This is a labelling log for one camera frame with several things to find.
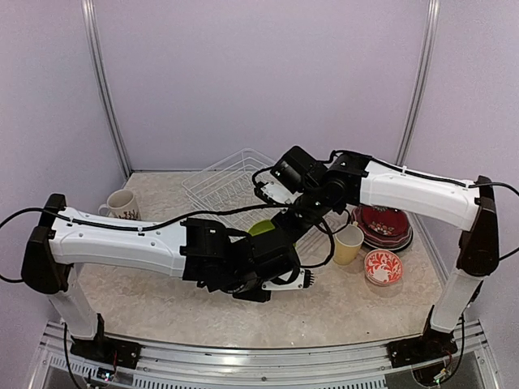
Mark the lime green bowl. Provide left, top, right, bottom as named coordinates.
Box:
left=248, top=220, right=297, bottom=251

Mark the yellow mug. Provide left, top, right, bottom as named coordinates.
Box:
left=333, top=222, right=364, bottom=266

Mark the black striped rim plate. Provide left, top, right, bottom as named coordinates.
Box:
left=362, top=227, right=414, bottom=252

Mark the dark brown plate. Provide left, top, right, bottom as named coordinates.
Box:
left=352, top=205, right=411, bottom=236

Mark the white bowl red pattern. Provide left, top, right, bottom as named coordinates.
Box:
left=363, top=249, right=403, bottom=286

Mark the white floral mug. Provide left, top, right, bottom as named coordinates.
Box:
left=98, top=189, right=141, bottom=220

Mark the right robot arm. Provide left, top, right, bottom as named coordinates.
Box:
left=259, top=146, right=500, bottom=360

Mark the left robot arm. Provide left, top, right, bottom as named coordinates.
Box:
left=21, top=194, right=307, bottom=361

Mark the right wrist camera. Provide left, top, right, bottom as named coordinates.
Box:
left=251, top=146, right=332, bottom=213

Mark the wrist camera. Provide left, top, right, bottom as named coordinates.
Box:
left=262, top=268, right=315, bottom=292
left=251, top=146, right=332, bottom=213

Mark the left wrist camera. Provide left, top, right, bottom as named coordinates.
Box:
left=262, top=268, right=315, bottom=292

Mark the white wire dish rack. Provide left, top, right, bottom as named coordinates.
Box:
left=182, top=148, right=348, bottom=265

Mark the front aluminium rail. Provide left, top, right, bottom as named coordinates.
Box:
left=26, top=319, right=500, bottom=389

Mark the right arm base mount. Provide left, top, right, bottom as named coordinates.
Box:
left=386, top=333, right=458, bottom=368

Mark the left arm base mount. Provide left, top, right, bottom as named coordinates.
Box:
left=71, top=336, right=142, bottom=370

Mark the right aluminium frame post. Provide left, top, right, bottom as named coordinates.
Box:
left=396, top=0, right=441, bottom=165

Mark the aluminium frame post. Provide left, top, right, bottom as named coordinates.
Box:
left=80, top=0, right=133, bottom=179
left=396, top=0, right=441, bottom=165

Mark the left aluminium frame post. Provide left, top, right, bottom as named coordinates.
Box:
left=80, top=0, right=133, bottom=179

